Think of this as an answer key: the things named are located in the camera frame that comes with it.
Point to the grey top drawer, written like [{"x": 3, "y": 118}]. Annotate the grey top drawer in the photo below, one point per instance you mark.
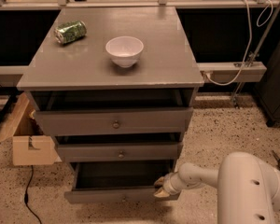
[{"x": 114, "y": 121}]

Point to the white bowl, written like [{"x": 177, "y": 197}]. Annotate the white bowl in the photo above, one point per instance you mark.
[{"x": 124, "y": 51}]

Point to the slanted metal rod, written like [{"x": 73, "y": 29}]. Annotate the slanted metal rod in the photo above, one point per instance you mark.
[{"x": 249, "y": 58}]

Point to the grey metal rail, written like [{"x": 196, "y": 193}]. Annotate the grey metal rail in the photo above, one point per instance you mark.
[{"x": 228, "y": 73}]

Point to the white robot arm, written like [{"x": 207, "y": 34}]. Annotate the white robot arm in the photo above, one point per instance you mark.
[{"x": 248, "y": 188}]

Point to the grey bottom drawer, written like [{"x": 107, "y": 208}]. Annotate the grey bottom drawer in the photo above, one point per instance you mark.
[{"x": 118, "y": 181}]

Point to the dark cabinet right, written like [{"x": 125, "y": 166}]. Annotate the dark cabinet right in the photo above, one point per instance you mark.
[{"x": 268, "y": 90}]

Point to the green soda can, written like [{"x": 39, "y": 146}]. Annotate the green soda can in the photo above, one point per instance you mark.
[{"x": 70, "y": 31}]

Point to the grey drawer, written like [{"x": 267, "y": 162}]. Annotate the grey drawer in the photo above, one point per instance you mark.
[
  {"x": 114, "y": 121},
  {"x": 120, "y": 152},
  {"x": 118, "y": 181}
]

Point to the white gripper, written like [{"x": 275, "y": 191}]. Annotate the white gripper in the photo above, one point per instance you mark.
[{"x": 170, "y": 185}]

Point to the grey drawer cabinet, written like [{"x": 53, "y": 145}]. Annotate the grey drawer cabinet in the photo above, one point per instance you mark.
[{"x": 122, "y": 95}]

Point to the grey middle drawer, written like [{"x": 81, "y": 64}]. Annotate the grey middle drawer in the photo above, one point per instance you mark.
[{"x": 120, "y": 152}]

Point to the wooden box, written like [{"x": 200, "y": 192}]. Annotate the wooden box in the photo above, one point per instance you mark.
[{"x": 28, "y": 147}]

